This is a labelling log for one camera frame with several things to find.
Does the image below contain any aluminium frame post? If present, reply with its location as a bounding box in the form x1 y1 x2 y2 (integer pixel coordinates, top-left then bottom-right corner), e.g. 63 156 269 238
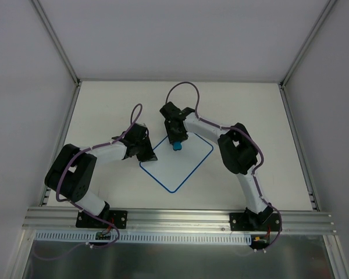
280 1 340 211
30 0 82 207

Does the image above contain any right aluminium frame post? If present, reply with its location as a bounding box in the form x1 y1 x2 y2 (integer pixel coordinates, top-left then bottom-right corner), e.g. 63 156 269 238
280 1 340 211

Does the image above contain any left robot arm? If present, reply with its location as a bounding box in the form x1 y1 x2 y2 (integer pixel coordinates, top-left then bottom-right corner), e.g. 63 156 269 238
44 123 157 228

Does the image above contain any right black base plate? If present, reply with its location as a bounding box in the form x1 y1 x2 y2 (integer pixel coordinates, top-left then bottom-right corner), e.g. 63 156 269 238
229 212 282 232

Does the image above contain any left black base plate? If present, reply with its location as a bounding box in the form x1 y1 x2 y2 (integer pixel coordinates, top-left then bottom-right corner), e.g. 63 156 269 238
76 209 127 229

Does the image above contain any blue foam whiteboard eraser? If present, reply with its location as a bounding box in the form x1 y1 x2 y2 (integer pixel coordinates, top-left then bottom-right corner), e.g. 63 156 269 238
172 141 182 151

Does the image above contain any left aluminium frame post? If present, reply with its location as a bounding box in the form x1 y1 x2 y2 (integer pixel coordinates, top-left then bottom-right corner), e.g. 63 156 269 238
30 0 82 207

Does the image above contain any white slotted cable duct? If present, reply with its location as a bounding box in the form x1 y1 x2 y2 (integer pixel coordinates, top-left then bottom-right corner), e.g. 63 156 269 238
34 230 252 246

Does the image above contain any blue-framed small whiteboard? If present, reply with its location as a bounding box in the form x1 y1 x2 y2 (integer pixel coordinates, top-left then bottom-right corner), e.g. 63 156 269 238
140 133 214 194

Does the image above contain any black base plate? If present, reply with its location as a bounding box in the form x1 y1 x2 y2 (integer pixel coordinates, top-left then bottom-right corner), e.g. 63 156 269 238
76 209 127 229
229 212 282 232

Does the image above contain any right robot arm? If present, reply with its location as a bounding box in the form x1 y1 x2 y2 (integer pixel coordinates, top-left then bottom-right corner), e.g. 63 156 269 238
159 102 274 231

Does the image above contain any aluminium mounting rail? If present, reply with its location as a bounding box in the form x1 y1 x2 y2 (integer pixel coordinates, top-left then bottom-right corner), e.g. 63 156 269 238
22 206 338 235

